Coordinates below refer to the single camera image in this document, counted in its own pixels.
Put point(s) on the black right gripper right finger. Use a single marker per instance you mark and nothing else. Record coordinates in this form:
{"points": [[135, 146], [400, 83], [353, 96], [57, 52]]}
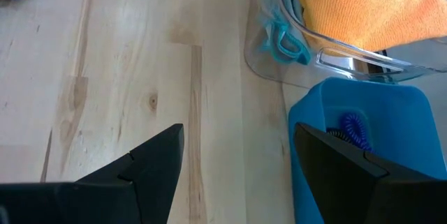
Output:
{"points": [[349, 189]]}

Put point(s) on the clear plastic bin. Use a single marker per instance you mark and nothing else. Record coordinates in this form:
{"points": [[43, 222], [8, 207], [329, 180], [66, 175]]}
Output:
{"points": [[265, 67]]}

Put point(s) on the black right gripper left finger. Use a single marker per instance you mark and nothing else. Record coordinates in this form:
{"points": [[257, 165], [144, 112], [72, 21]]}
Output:
{"points": [[139, 185]]}

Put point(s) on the orange microfiber cloth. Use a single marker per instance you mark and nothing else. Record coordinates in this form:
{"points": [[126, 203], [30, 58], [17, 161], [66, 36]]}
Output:
{"points": [[366, 11]]}

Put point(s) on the teal plastic bin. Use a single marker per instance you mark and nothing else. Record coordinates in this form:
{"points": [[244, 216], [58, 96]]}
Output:
{"points": [[401, 119]]}

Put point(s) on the pale blue cloth teal trim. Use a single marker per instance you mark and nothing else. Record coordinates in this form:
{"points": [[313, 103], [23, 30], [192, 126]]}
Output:
{"points": [[286, 47]]}

